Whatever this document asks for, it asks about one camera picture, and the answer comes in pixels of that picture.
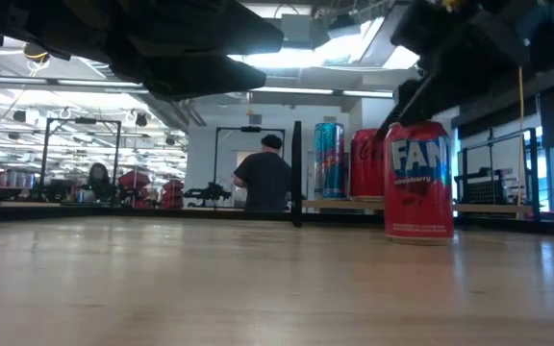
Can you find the black background robot arm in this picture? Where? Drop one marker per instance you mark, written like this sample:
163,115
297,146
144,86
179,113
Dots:
207,193

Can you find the red Coca-Cola can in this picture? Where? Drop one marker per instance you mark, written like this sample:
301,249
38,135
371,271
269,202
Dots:
367,168

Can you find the grey ceiling box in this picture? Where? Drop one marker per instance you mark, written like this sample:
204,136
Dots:
297,29

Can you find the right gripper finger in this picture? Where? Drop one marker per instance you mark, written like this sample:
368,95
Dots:
440,91
395,108

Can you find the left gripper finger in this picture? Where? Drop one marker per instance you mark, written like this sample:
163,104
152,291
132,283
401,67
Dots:
219,33
195,77

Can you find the slim blue Red Bull can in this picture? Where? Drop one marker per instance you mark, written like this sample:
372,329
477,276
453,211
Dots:
329,163

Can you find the long ceiling tube light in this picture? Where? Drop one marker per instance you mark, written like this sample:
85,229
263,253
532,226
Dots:
315,91

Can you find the red Fanta strawberry can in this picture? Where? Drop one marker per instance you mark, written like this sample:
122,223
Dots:
419,192

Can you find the black shelf divider panel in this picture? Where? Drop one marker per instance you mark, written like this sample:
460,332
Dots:
296,173

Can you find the person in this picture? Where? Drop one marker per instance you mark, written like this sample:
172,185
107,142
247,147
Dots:
99,180
265,182

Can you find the black metal table frame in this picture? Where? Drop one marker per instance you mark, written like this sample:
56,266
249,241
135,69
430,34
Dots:
113,213

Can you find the wooden shelf board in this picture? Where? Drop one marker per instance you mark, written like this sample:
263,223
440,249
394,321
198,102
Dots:
488,208

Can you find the black metal rack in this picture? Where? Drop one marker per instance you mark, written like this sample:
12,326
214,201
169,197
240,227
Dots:
533,168

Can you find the black background station frame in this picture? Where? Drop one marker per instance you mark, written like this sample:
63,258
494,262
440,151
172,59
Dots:
84,120
250,129

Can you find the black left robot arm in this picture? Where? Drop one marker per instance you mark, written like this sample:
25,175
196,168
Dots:
7,19

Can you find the red tool cart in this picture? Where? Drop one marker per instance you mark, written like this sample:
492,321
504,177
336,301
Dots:
134,180
173,192

